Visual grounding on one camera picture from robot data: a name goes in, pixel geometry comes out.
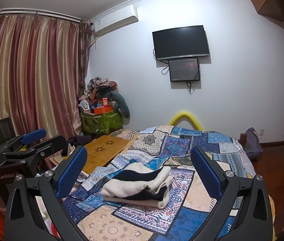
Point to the small wall monitor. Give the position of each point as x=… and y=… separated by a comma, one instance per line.
x=184, y=70

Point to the white air conditioner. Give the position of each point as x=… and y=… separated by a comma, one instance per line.
x=114, y=18

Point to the green fabric storage basket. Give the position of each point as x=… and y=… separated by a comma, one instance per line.
x=101, y=124

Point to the white and navy knit sweater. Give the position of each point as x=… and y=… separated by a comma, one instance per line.
x=139, y=185

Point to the pile of clothes and boxes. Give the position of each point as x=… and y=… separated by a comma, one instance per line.
x=100, y=96

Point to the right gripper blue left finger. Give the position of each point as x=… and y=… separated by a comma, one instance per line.
x=56, y=185

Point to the wooden lap table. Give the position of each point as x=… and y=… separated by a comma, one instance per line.
x=103, y=150

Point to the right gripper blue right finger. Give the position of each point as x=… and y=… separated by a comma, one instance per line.
x=220, y=185

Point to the grey blue bag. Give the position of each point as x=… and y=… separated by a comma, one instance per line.
x=252, y=148

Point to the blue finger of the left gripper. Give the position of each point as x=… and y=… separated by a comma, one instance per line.
x=33, y=136

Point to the large wall television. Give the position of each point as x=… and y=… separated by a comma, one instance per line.
x=180, y=42

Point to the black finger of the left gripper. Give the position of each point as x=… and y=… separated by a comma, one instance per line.
x=50, y=146

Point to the striped pink beige curtain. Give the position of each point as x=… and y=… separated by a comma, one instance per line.
x=43, y=66

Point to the white wall socket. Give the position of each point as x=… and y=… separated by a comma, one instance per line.
x=261, y=132

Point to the blue patchwork bed quilt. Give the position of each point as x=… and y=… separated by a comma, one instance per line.
x=174, y=184

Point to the yellow curved tube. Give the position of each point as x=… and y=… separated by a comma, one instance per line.
x=187, y=116

